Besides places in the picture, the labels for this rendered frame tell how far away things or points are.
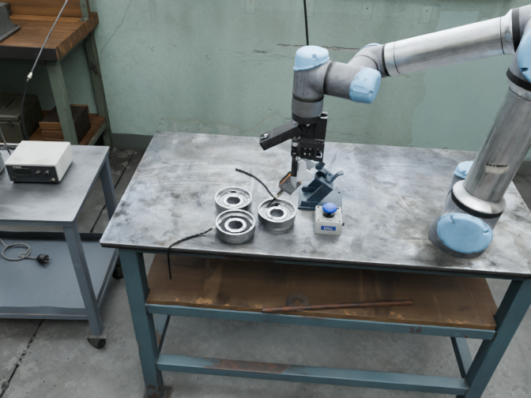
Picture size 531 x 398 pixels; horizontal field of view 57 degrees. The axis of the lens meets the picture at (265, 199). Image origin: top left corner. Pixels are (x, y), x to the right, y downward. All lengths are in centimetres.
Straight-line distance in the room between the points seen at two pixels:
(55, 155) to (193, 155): 48
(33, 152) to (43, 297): 57
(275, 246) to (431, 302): 55
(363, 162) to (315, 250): 48
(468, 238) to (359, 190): 46
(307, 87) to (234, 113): 190
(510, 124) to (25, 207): 140
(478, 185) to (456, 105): 198
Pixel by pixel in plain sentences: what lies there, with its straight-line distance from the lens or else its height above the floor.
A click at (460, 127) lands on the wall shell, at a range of 316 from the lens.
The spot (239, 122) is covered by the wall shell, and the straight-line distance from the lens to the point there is 303.
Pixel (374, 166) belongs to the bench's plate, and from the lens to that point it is 165.
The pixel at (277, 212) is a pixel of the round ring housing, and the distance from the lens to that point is 137.
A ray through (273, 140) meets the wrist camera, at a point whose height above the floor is 106.
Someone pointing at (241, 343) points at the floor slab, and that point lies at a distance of 208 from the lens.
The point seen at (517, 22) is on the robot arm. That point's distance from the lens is 113.
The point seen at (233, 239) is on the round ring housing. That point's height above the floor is 82.
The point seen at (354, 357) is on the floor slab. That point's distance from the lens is 209.
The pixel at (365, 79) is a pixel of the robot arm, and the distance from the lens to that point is 109.
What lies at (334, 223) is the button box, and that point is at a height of 84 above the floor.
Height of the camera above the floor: 167
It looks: 37 degrees down
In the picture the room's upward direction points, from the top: 2 degrees clockwise
